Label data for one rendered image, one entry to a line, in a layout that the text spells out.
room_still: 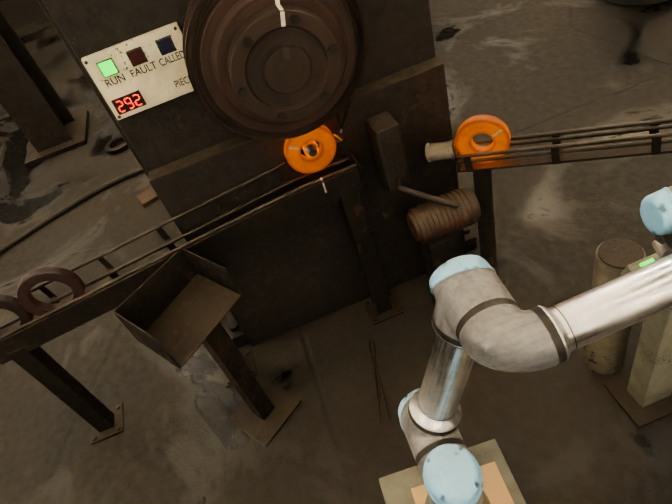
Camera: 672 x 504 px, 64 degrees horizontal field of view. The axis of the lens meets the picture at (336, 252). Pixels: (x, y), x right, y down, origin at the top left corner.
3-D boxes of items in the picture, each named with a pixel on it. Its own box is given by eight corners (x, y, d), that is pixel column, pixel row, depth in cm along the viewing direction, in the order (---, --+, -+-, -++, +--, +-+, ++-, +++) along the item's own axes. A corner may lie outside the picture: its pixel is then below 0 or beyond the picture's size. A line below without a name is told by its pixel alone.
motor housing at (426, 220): (423, 303, 214) (401, 202, 177) (474, 281, 215) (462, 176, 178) (437, 327, 205) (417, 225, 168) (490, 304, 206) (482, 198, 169)
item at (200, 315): (217, 432, 197) (112, 311, 147) (264, 375, 209) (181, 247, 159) (256, 460, 185) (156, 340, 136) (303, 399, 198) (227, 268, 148)
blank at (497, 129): (480, 165, 171) (479, 172, 168) (446, 133, 165) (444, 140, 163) (521, 139, 159) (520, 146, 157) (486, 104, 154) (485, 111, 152)
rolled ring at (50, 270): (57, 263, 160) (58, 256, 162) (1, 291, 160) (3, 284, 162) (97, 300, 172) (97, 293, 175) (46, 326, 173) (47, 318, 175)
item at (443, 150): (431, 154, 174) (427, 139, 171) (459, 151, 170) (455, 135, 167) (428, 166, 171) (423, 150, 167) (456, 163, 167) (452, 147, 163)
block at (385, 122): (378, 177, 185) (363, 117, 169) (399, 168, 186) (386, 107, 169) (389, 194, 178) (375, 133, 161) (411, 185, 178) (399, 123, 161)
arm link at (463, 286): (412, 477, 121) (466, 308, 86) (391, 419, 132) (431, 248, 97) (461, 466, 124) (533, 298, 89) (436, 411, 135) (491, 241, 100)
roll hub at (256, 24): (236, 123, 143) (217, 12, 124) (338, 105, 148) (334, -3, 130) (240, 133, 139) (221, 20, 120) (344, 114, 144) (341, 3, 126)
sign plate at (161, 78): (117, 117, 151) (81, 57, 139) (204, 83, 153) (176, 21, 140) (117, 121, 150) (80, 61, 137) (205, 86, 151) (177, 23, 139)
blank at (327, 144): (339, 126, 162) (343, 131, 160) (324, 171, 171) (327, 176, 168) (291, 117, 156) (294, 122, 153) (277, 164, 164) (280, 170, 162)
